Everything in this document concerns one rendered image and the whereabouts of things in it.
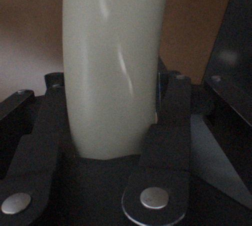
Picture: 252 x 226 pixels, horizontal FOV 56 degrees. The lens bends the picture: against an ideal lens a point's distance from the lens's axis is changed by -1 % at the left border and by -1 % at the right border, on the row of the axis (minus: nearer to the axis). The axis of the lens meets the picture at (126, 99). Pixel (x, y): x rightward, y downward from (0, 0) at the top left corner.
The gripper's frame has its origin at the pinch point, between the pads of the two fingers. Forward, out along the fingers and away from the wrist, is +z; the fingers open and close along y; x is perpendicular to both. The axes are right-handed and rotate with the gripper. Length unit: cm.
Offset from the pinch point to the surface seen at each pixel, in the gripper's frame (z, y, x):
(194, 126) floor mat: 80, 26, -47
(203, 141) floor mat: 79, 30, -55
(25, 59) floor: 88, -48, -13
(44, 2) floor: 88, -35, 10
